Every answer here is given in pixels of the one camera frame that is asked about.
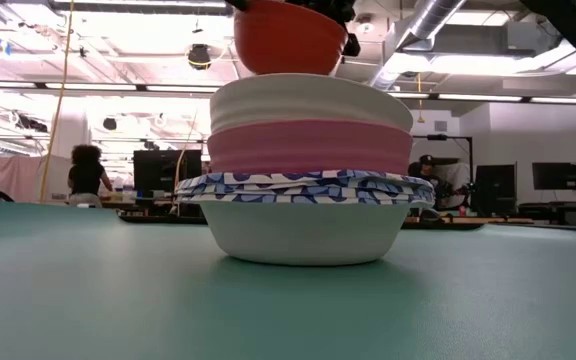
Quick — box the white bowl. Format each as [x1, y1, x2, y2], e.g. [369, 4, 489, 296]
[209, 73, 414, 134]

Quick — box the black metal frame stand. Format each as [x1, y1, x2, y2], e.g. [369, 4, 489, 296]
[411, 133, 474, 211]

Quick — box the black ceiling device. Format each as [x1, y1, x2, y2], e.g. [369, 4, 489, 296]
[186, 43, 213, 71]

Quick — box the silver round air duct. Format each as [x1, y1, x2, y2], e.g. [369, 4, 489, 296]
[367, 0, 469, 92]

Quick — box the pale curtain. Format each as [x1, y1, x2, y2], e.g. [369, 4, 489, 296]
[0, 153, 74, 202]

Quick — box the black monitor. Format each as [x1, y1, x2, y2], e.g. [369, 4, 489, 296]
[531, 161, 576, 192]
[474, 163, 518, 217]
[132, 148, 203, 194]

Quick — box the red bowl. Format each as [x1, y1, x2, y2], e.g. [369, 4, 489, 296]
[232, 0, 349, 77]

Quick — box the black aluminium table frame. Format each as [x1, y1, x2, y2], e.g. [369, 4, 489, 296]
[117, 213, 487, 231]

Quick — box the yellow extension cable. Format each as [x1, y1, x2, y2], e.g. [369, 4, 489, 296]
[39, 0, 76, 202]

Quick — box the thin yellow hanging cable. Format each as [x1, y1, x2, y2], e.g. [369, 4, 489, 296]
[173, 107, 200, 217]

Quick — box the green table mat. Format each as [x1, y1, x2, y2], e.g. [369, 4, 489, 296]
[0, 199, 576, 360]

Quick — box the pink bowl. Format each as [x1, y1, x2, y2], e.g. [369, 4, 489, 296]
[206, 118, 414, 176]

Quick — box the person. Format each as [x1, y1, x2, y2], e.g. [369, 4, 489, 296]
[407, 153, 472, 221]
[66, 143, 114, 209]

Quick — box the black desk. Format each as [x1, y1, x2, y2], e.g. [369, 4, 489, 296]
[516, 199, 576, 226]

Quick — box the grey rectangular air duct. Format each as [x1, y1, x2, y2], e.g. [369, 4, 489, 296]
[400, 22, 509, 55]

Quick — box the blue patterned paper bowl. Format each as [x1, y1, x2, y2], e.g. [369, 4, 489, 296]
[174, 192, 437, 267]
[174, 185, 437, 202]
[179, 168, 432, 187]
[175, 179, 436, 196]

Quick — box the ceiling light strip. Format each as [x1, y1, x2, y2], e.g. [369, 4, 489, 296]
[0, 81, 222, 94]
[387, 91, 576, 106]

